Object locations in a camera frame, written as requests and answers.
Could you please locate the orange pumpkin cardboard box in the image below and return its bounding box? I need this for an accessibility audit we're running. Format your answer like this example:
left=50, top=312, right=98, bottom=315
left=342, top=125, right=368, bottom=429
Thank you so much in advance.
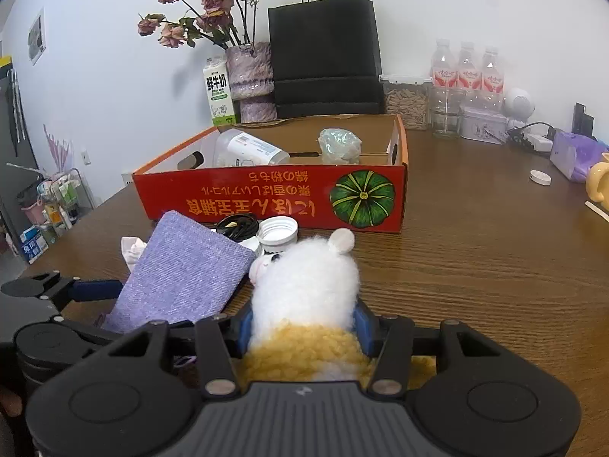
left=133, top=115, right=409, bottom=233

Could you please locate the green white milk carton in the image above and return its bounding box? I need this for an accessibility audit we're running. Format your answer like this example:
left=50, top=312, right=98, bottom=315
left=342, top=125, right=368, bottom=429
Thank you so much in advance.
left=203, top=57, right=236, bottom=126

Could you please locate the empty drinking glass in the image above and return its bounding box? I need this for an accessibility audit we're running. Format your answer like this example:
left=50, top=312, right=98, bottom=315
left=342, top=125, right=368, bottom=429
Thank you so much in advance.
left=429, top=86, right=462, bottom=138

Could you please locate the right water bottle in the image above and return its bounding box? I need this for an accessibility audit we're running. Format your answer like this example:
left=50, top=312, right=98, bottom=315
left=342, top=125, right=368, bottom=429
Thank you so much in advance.
left=481, top=46, right=505, bottom=112

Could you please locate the black cable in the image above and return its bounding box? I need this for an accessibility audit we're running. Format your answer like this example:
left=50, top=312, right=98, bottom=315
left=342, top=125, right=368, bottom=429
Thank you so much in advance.
left=215, top=213, right=260, bottom=241

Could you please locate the small white round lid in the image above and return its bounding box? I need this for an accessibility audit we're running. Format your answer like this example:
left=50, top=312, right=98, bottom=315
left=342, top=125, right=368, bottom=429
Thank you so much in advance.
left=529, top=169, right=552, bottom=187

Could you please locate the white tissue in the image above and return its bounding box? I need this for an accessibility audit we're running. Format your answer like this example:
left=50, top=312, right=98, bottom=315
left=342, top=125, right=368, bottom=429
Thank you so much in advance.
left=120, top=236, right=147, bottom=272

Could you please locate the middle water bottle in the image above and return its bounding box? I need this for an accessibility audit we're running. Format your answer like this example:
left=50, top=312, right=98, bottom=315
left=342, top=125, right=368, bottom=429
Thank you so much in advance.
left=457, top=42, right=482, bottom=106

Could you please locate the black power strip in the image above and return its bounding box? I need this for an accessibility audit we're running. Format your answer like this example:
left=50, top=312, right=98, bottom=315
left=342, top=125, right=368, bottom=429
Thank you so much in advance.
left=507, top=119, right=558, bottom=158

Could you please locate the purple knitted cloth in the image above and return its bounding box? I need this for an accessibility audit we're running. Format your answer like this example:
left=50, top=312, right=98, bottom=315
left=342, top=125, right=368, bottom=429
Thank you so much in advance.
left=103, top=211, right=256, bottom=333

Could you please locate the water bottle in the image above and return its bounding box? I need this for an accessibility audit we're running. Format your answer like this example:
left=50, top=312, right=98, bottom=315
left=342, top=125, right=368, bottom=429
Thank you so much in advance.
left=430, top=38, right=457, bottom=101
left=457, top=42, right=482, bottom=106
left=481, top=46, right=505, bottom=112

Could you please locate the left water bottle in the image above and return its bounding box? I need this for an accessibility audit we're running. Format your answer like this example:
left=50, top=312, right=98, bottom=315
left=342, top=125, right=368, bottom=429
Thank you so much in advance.
left=430, top=38, right=457, bottom=101

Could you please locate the clear container of pellets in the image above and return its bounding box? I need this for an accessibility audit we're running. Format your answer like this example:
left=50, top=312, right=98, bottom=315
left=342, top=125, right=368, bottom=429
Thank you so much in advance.
left=379, top=74, right=430, bottom=130

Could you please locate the iridescent plastic wrap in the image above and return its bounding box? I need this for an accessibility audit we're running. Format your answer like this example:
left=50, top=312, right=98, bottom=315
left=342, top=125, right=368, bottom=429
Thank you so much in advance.
left=318, top=128, right=361, bottom=165

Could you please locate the wire storage rack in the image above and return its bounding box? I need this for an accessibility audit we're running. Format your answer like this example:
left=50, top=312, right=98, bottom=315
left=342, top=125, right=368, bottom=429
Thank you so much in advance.
left=14, top=165, right=95, bottom=252

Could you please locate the white yellow plush toy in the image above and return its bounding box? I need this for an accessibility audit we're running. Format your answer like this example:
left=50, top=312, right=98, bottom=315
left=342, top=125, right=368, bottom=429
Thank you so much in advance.
left=235, top=227, right=437, bottom=391

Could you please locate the white screw cap lid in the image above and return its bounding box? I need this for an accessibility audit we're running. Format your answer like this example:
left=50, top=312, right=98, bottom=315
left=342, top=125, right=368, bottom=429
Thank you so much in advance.
left=257, top=216, right=298, bottom=254

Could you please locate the purple textured vase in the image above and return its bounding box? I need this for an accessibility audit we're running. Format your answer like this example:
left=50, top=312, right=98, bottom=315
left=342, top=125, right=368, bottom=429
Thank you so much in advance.
left=226, top=42, right=278, bottom=124

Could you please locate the dried pink rose bouquet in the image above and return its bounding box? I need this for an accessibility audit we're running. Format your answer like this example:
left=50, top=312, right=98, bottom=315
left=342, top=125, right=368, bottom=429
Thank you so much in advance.
left=137, top=0, right=259, bottom=50

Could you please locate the white charger plug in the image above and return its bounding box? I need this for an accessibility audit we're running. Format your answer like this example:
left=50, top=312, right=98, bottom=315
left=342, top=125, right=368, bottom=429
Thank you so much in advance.
left=525, top=133, right=553, bottom=153

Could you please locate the white plastic bottle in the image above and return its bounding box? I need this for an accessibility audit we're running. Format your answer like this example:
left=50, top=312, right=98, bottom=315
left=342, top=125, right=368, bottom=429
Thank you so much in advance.
left=214, top=128, right=290, bottom=167

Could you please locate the white round speaker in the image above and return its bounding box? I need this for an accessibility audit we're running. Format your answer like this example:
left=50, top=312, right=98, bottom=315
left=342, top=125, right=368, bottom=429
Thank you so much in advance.
left=503, top=88, right=536, bottom=130

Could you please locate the black paper shopping bag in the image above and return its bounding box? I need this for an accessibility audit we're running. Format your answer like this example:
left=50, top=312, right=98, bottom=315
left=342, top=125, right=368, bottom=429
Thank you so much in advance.
left=268, top=0, right=384, bottom=119

